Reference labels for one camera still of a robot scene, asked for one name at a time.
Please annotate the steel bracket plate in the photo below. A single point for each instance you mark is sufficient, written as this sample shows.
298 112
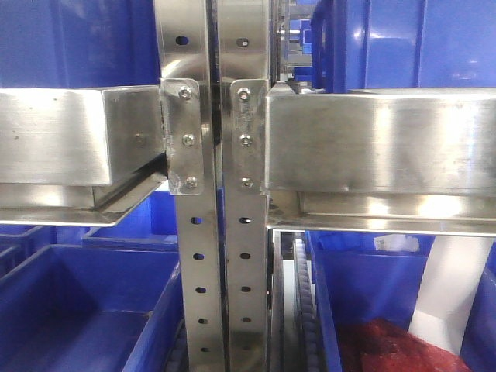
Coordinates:
248 98
183 136

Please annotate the upper left blue bin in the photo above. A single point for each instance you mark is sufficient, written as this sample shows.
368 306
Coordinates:
78 44

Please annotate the upper right blue bin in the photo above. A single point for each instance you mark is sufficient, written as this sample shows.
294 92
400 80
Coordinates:
403 44

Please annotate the steel shelf upright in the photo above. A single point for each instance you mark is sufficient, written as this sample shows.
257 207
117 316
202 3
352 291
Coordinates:
183 32
244 53

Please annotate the right steel bracket plate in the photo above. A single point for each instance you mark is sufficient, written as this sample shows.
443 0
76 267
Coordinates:
248 98

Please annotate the blue bin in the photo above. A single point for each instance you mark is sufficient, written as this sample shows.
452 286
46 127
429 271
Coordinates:
78 44
478 347
70 308
356 283
150 226
403 44

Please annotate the right steel shelf beam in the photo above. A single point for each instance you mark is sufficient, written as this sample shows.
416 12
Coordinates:
393 160

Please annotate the right steel shelf upright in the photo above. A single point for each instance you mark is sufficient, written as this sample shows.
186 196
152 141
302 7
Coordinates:
244 53

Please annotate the left steel shelf upright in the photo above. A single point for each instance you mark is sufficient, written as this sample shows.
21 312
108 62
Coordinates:
183 32

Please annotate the black roller track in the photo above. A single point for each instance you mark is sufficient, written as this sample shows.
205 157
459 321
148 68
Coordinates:
305 311

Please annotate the rear left blue bin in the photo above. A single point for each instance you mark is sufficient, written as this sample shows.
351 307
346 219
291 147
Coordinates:
150 226

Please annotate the lower right blue bin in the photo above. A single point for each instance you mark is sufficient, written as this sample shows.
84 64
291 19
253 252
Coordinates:
356 283

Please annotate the steel shelf beam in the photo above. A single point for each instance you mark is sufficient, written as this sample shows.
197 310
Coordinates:
393 160
79 157

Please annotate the lower left blue bin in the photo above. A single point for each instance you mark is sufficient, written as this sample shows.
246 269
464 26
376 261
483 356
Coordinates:
70 308

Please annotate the left steel shelf beam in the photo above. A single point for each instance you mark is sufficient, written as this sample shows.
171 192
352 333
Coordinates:
79 157

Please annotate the left steel bracket plate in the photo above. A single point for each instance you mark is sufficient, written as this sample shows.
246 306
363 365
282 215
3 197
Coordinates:
183 136

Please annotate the far right blue bin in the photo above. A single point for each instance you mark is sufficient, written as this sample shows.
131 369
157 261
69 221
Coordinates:
478 347

